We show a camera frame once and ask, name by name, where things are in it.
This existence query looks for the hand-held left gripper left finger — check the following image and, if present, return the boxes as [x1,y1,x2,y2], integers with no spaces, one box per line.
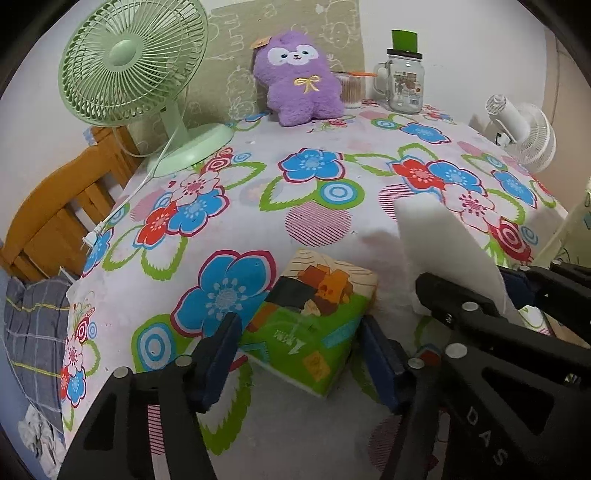
[57,313,244,480]

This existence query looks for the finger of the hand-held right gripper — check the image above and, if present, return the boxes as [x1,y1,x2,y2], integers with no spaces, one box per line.
[500,261,591,340]
[414,271,591,480]

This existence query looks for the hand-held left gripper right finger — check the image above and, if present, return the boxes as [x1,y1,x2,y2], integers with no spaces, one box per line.
[359,316,446,480]

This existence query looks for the white foam sheet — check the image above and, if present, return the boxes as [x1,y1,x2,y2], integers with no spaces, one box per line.
[392,196,523,325]

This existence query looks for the cartoon printed fabric storage box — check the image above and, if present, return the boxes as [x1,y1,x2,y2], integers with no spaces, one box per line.
[519,175,591,337]

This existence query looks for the green cartoon tissue pack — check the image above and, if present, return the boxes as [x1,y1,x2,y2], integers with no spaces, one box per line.
[240,249,379,398]

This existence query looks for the white circulator fan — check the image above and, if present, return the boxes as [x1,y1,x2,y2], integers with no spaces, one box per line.
[485,95,557,174]

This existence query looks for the floral tablecloth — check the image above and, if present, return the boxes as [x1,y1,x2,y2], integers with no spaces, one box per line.
[60,104,571,480]

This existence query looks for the beige door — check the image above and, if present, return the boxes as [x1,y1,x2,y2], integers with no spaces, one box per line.
[545,37,591,185]

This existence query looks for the grey plaid bedding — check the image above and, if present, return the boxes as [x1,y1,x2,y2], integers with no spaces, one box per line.
[0,272,75,462]

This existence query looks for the white crumpled cloth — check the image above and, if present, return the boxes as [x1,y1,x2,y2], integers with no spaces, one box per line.
[18,407,66,468]

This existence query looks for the glass jar mug black lid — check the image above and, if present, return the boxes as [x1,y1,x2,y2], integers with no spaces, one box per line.
[373,48,424,115]

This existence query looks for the clear cotton swab box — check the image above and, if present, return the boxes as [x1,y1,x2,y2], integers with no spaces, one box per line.
[335,69,378,110]

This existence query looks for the purple plush toy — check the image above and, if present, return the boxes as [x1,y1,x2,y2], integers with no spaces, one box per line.
[252,28,347,128]

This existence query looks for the green plastic cup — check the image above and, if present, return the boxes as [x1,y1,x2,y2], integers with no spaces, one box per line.
[390,29,418,52]

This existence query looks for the green desk fan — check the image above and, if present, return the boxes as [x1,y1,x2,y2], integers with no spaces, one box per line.
[58,0,236,179]

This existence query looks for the white fan power cable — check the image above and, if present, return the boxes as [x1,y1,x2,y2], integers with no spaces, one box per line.
[82,122,181,253]

